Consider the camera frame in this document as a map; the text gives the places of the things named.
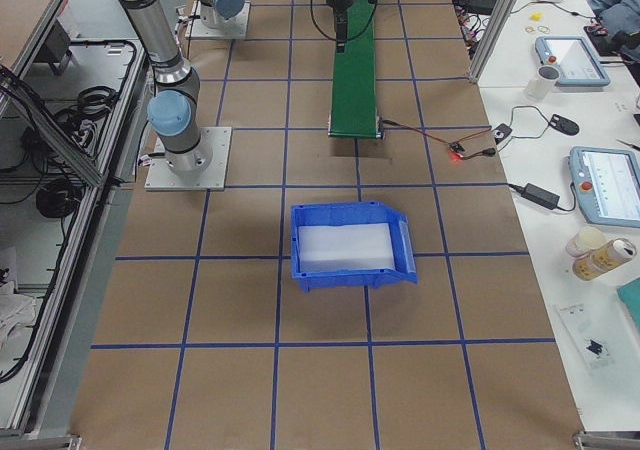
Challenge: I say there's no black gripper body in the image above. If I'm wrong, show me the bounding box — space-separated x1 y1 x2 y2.
333 11 348 45

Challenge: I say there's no green conveyor belt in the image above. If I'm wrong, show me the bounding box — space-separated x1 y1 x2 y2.
329 0 382 139

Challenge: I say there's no small controller board red led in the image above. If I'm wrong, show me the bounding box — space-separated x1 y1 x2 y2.
449 142 465 161

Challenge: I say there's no blue plastic bin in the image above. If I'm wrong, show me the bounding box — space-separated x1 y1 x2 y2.
291 201 418 293

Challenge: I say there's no white paper cup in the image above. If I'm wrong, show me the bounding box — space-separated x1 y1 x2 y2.
524 65 560 100

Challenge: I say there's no black mouse shaped device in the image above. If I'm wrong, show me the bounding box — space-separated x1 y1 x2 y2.
549 114 580 136

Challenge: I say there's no upper teach pendant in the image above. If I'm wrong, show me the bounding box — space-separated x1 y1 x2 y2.
534 36 610 88

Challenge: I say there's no teach pendant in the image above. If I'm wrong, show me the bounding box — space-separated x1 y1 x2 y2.
568 146 639 228
534 36 610 88

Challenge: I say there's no black power adapter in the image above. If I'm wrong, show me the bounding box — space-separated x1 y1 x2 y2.
521 183 560 210

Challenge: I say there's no lower teach pendant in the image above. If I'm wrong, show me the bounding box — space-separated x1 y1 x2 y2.
568 146 639 228

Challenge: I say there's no yellow drink can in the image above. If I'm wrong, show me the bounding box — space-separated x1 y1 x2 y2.
572 238 637 281

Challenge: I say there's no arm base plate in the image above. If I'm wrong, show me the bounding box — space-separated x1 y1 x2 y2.
187 1 251 40
145 127 232 191

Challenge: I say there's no aluminium frame post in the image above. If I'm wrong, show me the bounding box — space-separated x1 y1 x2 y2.
468 0 517 84

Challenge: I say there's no red black conveyor wire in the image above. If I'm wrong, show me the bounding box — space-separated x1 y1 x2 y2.
380 117 496 161

